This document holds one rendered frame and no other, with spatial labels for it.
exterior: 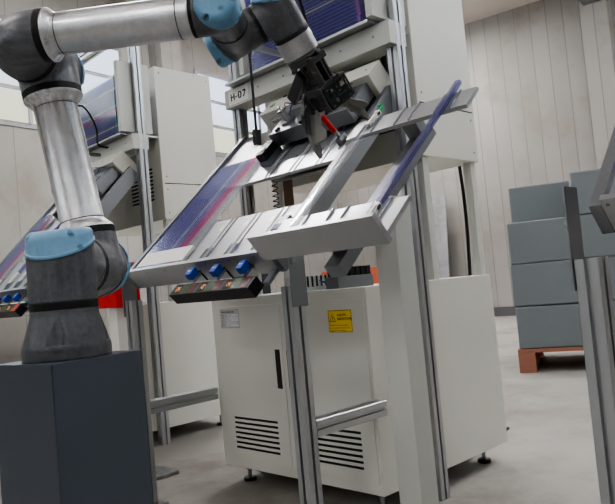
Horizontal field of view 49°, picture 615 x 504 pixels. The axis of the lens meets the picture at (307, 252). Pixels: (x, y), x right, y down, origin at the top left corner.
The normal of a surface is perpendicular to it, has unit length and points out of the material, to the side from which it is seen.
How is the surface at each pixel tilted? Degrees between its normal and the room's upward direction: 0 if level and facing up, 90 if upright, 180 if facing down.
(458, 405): 90
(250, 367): 90
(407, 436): 90
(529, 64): 90
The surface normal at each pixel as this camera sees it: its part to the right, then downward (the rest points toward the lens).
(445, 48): 0.70, -0.10
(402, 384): -0.71, 0.03
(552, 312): -0.37, -0.01
